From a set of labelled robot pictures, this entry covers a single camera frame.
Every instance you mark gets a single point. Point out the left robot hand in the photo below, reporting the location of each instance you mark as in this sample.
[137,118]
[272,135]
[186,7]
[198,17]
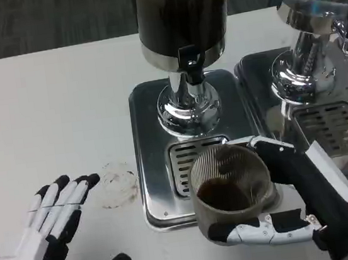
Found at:
[23,250]

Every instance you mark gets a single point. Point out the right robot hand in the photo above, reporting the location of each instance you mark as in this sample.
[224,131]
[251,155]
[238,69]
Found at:
[314,182]

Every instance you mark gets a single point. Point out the clear ribbed glass cup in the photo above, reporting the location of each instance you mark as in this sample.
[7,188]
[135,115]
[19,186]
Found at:
[229,193]

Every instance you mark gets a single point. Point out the steel drip grid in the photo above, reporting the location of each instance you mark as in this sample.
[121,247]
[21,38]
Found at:
[335,126]
[180,167]

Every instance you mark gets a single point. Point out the steel drip tray base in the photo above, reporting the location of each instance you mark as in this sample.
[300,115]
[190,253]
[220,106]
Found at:
[152,158]
[261,94]

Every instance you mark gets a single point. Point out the clear drink dispenser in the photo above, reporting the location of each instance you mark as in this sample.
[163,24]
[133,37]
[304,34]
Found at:
[305,9]

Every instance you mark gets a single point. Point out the dark drink dispenser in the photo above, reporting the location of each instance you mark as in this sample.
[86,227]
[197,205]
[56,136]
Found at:
[179,15]

